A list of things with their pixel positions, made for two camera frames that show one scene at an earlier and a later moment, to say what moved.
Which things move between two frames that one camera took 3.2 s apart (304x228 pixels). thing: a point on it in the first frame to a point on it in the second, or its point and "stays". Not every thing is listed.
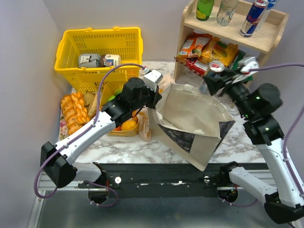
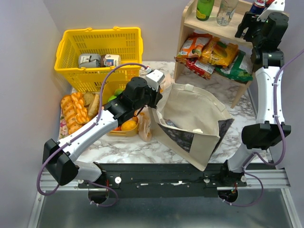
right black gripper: (223, 82) to (248, 24)
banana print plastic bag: (144, 127) stays
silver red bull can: (214, 68) to (169, 122)
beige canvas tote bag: (191, 122) stays
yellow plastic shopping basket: (84, 55) stays
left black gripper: (155, 99) stays
